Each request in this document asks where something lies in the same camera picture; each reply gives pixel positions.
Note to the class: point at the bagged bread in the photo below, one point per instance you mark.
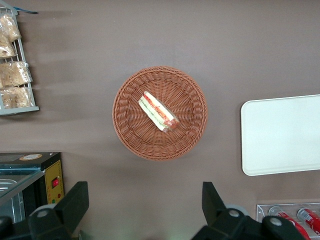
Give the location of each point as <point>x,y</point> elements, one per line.
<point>13,73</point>
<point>5,48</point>
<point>15,97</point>
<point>9,27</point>

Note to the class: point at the cream plastic tray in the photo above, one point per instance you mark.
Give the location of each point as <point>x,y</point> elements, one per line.
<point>282,135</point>

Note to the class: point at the clear acrylic bottle rack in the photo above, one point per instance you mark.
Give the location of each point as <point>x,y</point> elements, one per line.
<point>261,210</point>

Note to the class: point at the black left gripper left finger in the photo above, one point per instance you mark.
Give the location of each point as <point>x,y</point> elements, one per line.
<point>67,207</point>

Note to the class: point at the wrapped triangle sandwich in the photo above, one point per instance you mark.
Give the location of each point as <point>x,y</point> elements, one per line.
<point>157,112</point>

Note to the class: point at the black food warmer yellow panel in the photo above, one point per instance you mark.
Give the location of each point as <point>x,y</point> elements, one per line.
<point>55,172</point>

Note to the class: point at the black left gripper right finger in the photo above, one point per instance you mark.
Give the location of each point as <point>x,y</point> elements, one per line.
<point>215,212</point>

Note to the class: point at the blue tape strip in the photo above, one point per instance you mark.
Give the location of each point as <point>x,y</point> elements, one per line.
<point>26,10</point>

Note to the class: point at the red cola bottle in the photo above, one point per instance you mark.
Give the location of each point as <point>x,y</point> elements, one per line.
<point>284,215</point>
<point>308,216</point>

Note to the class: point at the round brown wicker basket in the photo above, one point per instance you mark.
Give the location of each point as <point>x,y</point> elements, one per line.
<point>130,130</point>

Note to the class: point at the tray of packaged snacks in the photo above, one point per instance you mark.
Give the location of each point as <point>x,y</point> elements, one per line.
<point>20,110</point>

